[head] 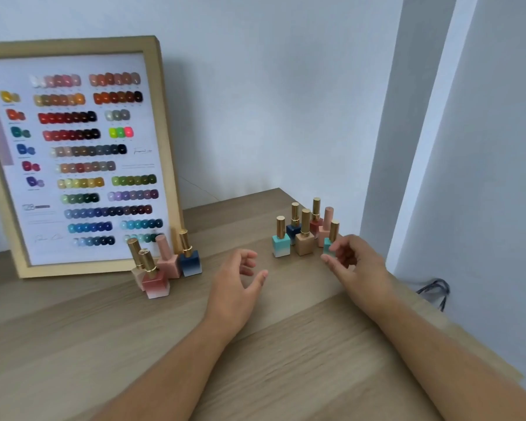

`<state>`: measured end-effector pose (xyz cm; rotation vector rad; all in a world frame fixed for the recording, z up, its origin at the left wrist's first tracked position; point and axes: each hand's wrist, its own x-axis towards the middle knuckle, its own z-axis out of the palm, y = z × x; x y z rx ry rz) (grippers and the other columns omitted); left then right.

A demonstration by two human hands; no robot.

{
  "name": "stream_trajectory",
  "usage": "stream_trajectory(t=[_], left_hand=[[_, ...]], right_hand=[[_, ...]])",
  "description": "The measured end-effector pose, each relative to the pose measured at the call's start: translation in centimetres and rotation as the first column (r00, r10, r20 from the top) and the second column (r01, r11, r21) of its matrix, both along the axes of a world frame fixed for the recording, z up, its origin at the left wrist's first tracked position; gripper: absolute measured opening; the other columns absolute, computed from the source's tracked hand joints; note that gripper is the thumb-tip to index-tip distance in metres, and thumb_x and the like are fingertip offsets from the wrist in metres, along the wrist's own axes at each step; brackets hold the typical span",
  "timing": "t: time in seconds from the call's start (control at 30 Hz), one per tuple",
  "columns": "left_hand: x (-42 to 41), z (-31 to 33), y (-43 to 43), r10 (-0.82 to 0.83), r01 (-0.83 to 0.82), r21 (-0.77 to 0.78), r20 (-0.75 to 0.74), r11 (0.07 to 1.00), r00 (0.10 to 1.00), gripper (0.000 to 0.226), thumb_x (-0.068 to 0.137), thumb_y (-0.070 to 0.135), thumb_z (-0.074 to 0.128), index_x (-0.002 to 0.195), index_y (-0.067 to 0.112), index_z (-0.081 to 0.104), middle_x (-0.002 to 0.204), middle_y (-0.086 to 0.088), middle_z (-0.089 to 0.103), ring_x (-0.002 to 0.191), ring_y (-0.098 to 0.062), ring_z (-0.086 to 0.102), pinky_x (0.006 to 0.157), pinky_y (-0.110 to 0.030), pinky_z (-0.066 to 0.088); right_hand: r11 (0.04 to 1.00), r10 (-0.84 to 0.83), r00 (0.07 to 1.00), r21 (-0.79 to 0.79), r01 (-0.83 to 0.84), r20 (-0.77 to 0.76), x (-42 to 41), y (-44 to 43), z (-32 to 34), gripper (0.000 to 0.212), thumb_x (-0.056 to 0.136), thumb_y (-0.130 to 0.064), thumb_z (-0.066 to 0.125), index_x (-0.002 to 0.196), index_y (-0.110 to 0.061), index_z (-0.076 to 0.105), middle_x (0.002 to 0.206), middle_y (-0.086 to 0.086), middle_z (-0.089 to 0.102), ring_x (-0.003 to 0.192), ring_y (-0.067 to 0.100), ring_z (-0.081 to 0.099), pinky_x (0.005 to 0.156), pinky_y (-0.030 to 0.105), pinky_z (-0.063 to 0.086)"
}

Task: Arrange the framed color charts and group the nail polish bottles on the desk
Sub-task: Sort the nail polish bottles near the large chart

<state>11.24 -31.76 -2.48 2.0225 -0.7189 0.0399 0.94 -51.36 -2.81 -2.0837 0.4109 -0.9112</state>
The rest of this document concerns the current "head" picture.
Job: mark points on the person's left hand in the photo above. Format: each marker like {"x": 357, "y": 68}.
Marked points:
{"x": 228, "y": 293}

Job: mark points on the person's right hand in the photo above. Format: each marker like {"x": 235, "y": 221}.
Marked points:
{"x": 364, "y": 276}

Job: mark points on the person's right thumb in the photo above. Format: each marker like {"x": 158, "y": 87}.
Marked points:
{"x": 333, "y": 266}

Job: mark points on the person's left thumb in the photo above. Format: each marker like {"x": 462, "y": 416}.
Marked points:
{"x": 256, "y": 284}

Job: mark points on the small teal nail polish bottle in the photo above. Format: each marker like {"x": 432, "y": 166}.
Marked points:
{"x": 332, "y": 232}

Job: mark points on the person's left forearm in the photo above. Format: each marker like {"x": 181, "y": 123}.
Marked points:
{"x": 171, "y": 377}

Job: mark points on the person's right forearm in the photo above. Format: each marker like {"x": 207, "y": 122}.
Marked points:
{"x": 442, "y": 368}

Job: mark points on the tan nail polish bottle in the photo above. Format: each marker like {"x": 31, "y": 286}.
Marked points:
{"x": 304, "y": 243}

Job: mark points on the pink-capped peach nail polish bottle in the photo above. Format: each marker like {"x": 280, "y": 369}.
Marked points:
{"x": 325, "y": 230}

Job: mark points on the teal gradient nail polish bottle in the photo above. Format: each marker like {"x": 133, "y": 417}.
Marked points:
{"x": 281, "y": 247}

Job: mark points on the red nail polish bottle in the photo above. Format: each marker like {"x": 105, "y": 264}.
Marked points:
{"x": 316, "y": 223}

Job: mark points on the dark blue nail polish bottle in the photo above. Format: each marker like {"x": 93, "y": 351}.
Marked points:
{"x": 293, "y": 230}

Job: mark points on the blue gradient nail polish bottle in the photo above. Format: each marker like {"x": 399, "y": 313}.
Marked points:
{"x": 190, "y": 263}

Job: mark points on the pink-capped pink nail polish bottle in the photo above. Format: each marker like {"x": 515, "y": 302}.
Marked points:
{"x": 170, "y": 263}

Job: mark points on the pink gradient nail polish bottle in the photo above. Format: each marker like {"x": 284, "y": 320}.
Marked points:
{"x": 155, "y": 284}

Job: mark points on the beige nail polish bottle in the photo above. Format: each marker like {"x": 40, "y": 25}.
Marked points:
{"x": 134, "y": 249}

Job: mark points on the wooden framed nail colour chart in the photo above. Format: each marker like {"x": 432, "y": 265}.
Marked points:
{"x": 83, "y": 170}

